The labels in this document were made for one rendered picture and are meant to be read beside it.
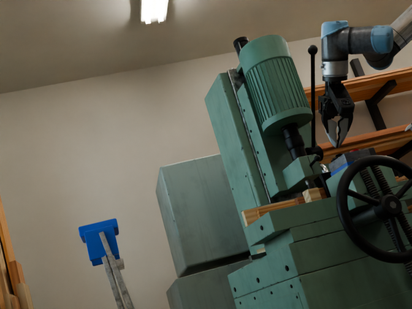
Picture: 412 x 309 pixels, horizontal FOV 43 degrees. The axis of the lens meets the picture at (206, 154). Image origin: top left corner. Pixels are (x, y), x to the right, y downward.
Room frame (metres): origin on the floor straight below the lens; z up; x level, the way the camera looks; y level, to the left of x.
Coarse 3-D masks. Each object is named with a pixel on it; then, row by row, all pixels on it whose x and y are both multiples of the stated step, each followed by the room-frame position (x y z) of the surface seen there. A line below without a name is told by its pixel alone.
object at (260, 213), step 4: (280, 204) 1.66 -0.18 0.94; (284, 204) 1.66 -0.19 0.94; (288, 204) 1.67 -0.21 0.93; (292, 204) 1.67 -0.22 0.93; (264, 208) 1.64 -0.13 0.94; (268, 208) 1.64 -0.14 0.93; (272, 208) 1.65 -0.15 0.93; (276, 208) 1.65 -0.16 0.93; (256, 212) 1.65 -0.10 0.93; (260, 212) 1.63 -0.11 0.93; (264, 212) 1.64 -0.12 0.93; (260, 216) 1.63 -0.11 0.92
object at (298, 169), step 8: (296, 160) 1.67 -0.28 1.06; (304, 160) 1.66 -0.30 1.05; (312, 160) 1.67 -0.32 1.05; (288, 168) 1.73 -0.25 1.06; (296, 168) 1.68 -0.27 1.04; (304, 168) 1.66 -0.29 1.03; (312, 168) 1.67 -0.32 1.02; (320, 168) 1.68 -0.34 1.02; (288, 176) 1.75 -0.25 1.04; (296, 176) 1.70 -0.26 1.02; (304, 176) 1.66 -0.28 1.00; (312, 176) 1.67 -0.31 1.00; (288, 184) 1.76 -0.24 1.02; (296, 184) 1.73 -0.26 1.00; (304, 184) 1.76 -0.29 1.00
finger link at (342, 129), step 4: (340, 116) 1.50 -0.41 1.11; (340, 120) 1.48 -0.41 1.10; (344, 120) 1.48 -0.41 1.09; (340, 124) 1.49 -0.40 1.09; (344, 124) 1.49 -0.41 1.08; (340, 128) 1.49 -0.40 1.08; (344, 128) 1.49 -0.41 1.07; (340, 132) 1.50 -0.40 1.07; (344, 132) 1.50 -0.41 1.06; (340, 136) 1.50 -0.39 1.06; (344, 136) 1.50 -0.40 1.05; (340, 140) 1.51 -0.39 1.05; (340, 144) 1.52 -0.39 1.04
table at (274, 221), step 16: (288, 208) 1.49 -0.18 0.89; (304, 208) 1.51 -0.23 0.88; (320, 208) 1.53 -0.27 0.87; (336, 208) 1.54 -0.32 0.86; (352, 208) 1.47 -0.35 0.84; (368, 208) 1.57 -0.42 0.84; (256, 224) 1.57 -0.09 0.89; (272, 224) 1.47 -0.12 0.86; (288, 224) 1.49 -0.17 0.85; (304, 224) 1.51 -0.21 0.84; (256, 240) 1.60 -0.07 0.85
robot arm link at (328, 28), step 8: (328, 24) 1.34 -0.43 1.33; (336, 24) 1.33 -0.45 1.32; (344, 24) 1.34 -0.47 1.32; (328, 32) 1.35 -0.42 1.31; (336, 32) 1.34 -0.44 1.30; (344, 32) 1.34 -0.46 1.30; (328, 40) 1.36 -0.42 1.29; (336, 40) 1.35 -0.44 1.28; (344, 40) 1.34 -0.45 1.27; (328, 48) 1.37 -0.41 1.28; (336, 48) 1.36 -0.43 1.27; (344, 48) 1.36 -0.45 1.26; (328, 56) 1.38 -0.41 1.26; (336, 56) 1.37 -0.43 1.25; (344, 56) 1.38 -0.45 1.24
